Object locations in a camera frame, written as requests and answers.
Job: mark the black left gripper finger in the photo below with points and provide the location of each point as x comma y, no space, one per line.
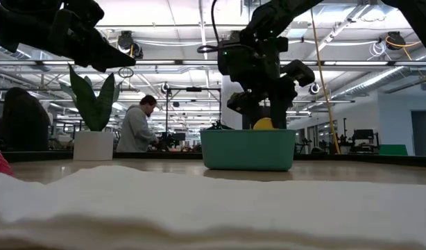
105,53
102,68

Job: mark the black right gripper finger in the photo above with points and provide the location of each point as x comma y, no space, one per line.
255,114
279,107

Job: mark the yellow toy lemon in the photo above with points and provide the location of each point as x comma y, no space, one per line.
265,124

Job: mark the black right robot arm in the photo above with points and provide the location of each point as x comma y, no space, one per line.
279,14

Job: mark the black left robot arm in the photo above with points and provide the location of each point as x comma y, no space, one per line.
12,21

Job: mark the teal plastic tub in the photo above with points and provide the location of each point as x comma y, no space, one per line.
247,149

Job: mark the person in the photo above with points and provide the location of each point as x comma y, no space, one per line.
135,128

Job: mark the green plant in white pot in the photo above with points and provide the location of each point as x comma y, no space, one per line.
93,142

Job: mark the white folded towel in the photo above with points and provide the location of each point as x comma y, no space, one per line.
213,208

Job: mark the green board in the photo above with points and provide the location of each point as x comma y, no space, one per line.
393,150

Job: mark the black background rig frame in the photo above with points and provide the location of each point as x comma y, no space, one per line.
194,89

